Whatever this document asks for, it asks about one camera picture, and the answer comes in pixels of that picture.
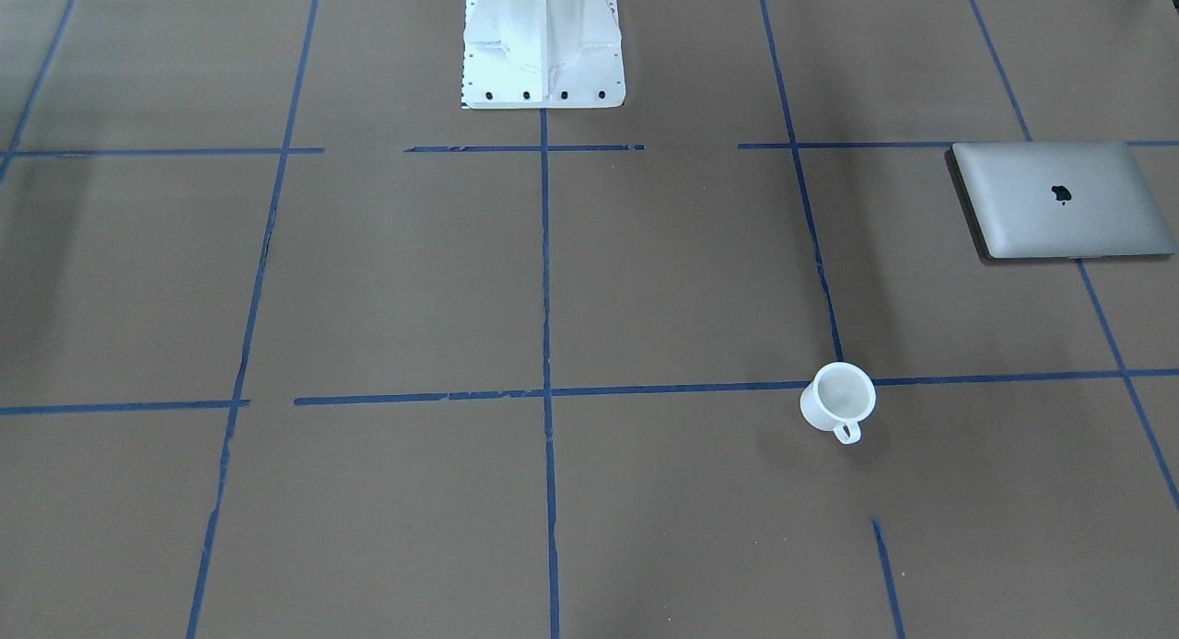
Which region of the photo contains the silver closed laptop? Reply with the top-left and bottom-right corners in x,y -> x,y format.
949,141 -> 1175,261

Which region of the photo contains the white pedestal column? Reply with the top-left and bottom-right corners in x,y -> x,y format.
460,0 -> 626,110

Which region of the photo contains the white ceramic cup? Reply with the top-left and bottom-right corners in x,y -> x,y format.
799,362 -> 877,446

